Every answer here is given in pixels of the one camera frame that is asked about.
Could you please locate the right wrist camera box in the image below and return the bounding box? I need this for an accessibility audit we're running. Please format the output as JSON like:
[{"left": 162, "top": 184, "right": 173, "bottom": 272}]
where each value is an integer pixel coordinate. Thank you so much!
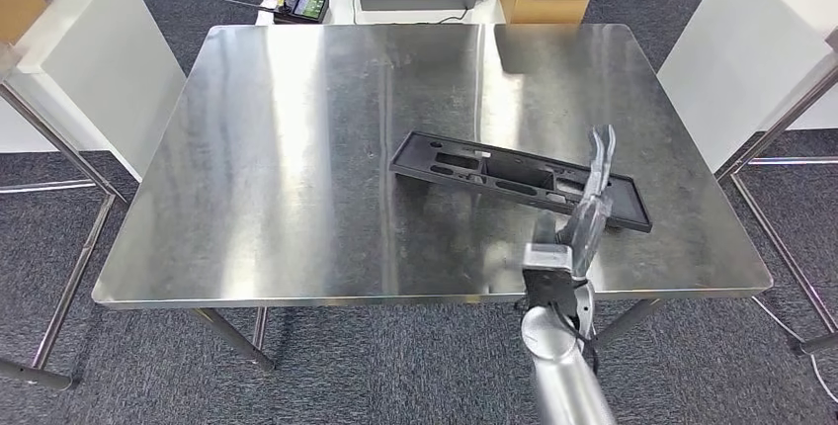
[{"left": 521, "top": 243, "right": 581, "bottom": 325}]

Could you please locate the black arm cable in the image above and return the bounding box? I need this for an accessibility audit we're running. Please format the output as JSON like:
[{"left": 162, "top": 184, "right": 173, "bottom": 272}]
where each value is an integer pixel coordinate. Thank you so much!
[{"left": 549, "top": 300, "right": 600, "bottom": 375}]

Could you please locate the white partition panel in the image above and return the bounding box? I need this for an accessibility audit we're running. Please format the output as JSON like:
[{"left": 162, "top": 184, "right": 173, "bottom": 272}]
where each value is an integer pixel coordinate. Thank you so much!
[
  {"left": 657, "top": 0, "right": 838, "bottom": 175},
  {"left": 0, "top": 0, "right": 188, "bottom": 182}
]

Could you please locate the black plastic license plate frame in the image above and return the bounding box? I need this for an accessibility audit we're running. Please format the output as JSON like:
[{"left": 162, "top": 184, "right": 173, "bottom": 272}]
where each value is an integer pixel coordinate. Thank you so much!
[{"left": 389, "top": 130, "right": 654, "bottom": 234}]

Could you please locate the stainless steel workbench table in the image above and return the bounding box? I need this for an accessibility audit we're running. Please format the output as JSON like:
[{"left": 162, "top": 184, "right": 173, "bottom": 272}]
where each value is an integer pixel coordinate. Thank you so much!
[
  {"left": 91, "top": 22, "right": 775, "bottom": 375},
  {"left": 0, "top": 42, "right": 128, "bottom": 391},
  {"left": 713, "top": 26, "right": 838, "bottom": 358}
]

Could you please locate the black desk cable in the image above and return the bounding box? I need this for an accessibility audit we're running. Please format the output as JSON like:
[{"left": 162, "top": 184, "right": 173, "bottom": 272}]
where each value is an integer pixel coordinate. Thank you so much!
[{"left": 435, "top": 0, "right": 500, "bottom": 25}]

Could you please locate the black remote controller with screen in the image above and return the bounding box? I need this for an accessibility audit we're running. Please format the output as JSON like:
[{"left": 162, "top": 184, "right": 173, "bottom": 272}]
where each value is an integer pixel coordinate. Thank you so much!
[{"left": 224, "top": 0, "right": 331, "bottom": 24}]

